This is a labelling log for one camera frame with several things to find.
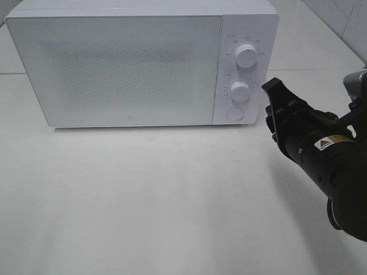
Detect white lower dial knob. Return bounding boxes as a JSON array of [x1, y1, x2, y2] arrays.
[[230, 81, 251, 102]]

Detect white microwave oven body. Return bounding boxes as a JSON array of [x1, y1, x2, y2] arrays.
[[5, 1, 279, 127]]

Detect white upper dial knob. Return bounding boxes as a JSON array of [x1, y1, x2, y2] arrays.
[[234, 41, 259, 69]]

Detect white dial knob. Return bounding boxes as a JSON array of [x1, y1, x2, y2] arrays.
[[230, 81, 251, 102], [234, 41, 259, 69]]

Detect round white door button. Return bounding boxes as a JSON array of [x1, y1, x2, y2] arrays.
[[227, 107, 244, 121]]

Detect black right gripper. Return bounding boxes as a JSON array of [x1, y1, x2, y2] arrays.
[[261, 77, 356, 172]]

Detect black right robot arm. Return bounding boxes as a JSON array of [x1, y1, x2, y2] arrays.
[[262, 70, 366, 241]]

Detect white microwave door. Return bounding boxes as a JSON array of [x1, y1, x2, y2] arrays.
[[7, 16, 221, 127]]

